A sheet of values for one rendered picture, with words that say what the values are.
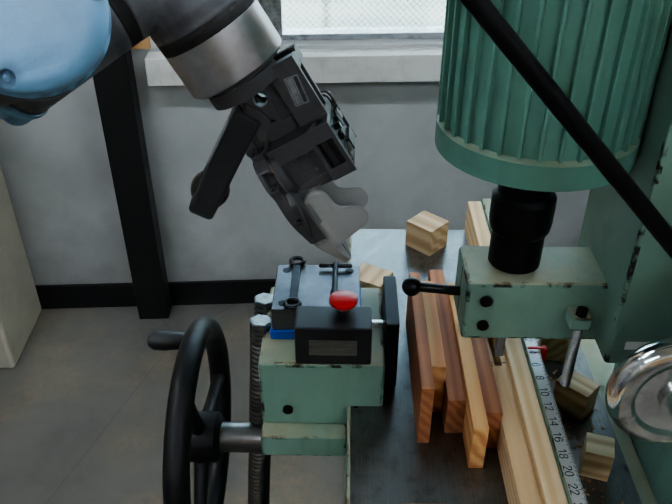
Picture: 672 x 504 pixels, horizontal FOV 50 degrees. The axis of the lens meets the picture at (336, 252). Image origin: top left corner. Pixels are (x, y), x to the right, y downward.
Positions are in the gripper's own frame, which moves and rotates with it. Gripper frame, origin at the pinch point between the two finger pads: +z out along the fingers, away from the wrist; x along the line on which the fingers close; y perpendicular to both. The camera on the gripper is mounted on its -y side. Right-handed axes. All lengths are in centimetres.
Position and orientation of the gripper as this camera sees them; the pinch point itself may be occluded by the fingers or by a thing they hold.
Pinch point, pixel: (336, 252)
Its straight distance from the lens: 72.6
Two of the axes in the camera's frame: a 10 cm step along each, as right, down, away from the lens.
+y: 8.7, -4.0, -3.0
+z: 5.0, 7.3, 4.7
